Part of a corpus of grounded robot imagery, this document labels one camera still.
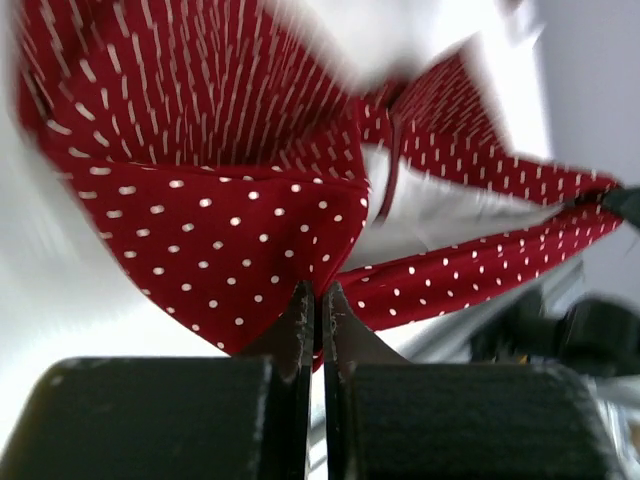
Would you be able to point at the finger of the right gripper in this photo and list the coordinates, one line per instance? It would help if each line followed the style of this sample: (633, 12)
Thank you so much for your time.
(623, 202)

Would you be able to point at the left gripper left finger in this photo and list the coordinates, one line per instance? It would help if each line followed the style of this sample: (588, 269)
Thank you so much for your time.
(289, 341)

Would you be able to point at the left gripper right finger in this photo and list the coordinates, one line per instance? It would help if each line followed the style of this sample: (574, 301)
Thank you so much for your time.
(353, 353)

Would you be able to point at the red polka dot skirt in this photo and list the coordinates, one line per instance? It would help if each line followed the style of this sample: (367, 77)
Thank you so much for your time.
(226, 151)

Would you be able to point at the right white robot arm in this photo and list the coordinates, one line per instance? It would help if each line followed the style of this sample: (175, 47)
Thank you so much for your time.
(595, 336)

